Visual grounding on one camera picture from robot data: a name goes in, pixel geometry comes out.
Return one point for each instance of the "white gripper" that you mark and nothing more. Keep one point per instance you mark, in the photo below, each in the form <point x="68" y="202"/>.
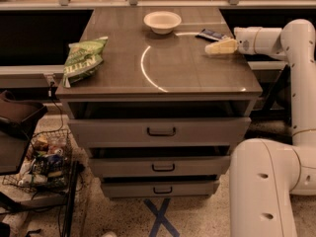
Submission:
<point x="245" y="39"/>

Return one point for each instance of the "dark blue rxbar wrapper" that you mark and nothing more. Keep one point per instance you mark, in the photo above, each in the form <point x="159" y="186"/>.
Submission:
<point x="210" y="35"/>

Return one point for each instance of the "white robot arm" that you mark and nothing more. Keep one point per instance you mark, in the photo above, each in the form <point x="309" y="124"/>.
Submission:
<point x="264" y="174"/>

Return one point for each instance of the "green jalapeno chip bag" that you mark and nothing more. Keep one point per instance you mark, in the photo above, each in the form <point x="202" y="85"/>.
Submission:
<point x="83" y="59"/>

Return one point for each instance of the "white paper bowl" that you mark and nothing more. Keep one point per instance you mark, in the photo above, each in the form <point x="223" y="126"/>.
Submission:
<point x="162" y="22"/>

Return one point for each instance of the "black office chair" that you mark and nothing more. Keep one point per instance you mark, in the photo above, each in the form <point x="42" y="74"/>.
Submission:
<point x="277" y="102"/>

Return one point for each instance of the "grey drawer cabinet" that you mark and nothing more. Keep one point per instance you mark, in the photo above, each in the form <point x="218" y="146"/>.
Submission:
<point x="147" y="76"/>

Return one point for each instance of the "top grey drawer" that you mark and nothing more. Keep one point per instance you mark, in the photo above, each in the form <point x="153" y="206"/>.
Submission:
<point x="158" y="132"/>

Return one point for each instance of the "grey drawer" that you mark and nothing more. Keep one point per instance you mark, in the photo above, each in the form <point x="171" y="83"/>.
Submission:
<point x="159" y="166"/>
<point x="160" y="189"/>
<point x="158" y="132"/>

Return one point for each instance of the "middle grey drawer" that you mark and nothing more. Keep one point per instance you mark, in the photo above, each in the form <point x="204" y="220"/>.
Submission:
<point x="159" y="166"/>

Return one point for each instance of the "bottom grey drawer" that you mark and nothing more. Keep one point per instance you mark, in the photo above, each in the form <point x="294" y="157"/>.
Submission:
<point x="160" y="189"/>

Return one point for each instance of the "blue tape cross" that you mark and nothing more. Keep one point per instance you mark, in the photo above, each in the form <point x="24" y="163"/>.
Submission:
<point x="160" y="218"/>

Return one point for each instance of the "dark brown bin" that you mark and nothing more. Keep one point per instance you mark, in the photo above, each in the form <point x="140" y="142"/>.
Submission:
<point x="18" y="121"/>

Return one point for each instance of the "wire basket with snacks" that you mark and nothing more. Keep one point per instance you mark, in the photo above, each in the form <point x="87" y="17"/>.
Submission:
<point x="47" y="163"/>

